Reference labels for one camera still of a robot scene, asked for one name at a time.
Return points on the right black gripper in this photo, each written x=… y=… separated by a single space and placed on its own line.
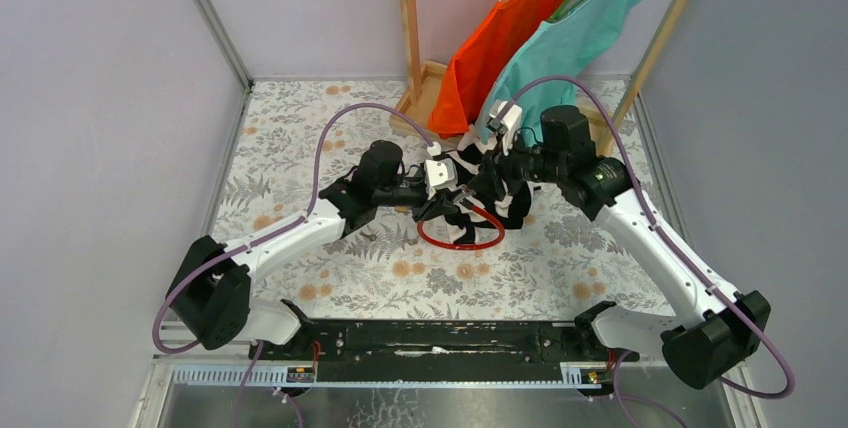
x=488 y=181

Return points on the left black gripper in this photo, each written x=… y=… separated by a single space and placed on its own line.
x=437 y=207

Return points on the red cable lock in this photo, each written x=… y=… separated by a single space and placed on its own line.
x=462 y=228

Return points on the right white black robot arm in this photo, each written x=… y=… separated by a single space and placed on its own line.
x=711 y=329

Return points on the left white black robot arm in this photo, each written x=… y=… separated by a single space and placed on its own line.
x=211 y=292

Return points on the black white striped cloth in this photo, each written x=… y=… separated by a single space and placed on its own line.
x=513 y=210

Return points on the orange t-shirt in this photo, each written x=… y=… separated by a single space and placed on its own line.
x=475 y=67

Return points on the wooden clothes rack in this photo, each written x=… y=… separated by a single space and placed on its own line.
x=425 y=77

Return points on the teal t-shirt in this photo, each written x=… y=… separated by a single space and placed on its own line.
x=565 y=47

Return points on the floral table mat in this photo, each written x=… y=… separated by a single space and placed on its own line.
x=554 y=267

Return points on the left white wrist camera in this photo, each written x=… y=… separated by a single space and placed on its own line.
x=439 y=173

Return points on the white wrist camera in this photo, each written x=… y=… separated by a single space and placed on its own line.
x=504 y=121
x=439 y=173

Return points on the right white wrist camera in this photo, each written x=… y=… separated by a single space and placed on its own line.
x=504 y=121

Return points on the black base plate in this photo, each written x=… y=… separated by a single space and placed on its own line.
x=386 y=351

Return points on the aluminium rail frame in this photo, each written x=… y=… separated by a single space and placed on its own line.
x=229 y=386

